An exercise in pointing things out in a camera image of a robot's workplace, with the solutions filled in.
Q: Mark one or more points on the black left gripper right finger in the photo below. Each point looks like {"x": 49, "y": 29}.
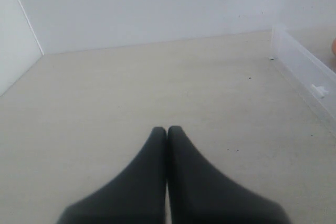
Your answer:
{"x": 200, "y": 193}

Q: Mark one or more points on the clear plastic tray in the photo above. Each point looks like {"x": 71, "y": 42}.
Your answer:
{"x": 312, "y": 79}

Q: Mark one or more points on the brown egg back left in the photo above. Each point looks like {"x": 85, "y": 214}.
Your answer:
{"x": 333, "y": 47}

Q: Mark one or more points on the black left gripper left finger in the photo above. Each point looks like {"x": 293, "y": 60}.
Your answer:
{"x": 136, "y": 195}

